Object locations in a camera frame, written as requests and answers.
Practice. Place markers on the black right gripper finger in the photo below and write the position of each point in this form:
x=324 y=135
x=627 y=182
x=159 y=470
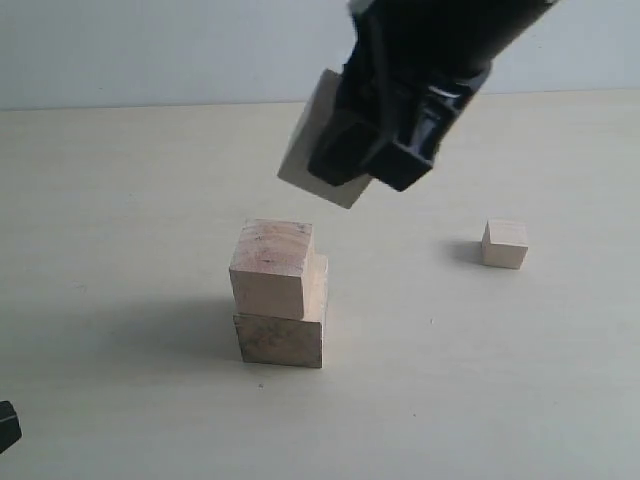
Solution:
x=420 y=120

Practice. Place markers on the medium wooden cube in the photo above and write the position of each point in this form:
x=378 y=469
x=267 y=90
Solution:
x=313 y=119

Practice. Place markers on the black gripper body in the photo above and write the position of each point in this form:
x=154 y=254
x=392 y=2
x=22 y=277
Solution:
x=427 y=57

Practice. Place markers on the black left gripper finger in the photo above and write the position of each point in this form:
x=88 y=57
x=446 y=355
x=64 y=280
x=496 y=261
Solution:
x=341 y=153

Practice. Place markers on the medium-large wooden cube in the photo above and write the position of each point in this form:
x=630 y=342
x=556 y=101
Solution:
x=270 y=269

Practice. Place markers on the small wooden cube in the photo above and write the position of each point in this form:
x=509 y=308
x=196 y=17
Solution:
x=504 y=244

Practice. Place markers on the black object at left edge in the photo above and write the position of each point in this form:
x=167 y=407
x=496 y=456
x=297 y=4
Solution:
x=10 y=429

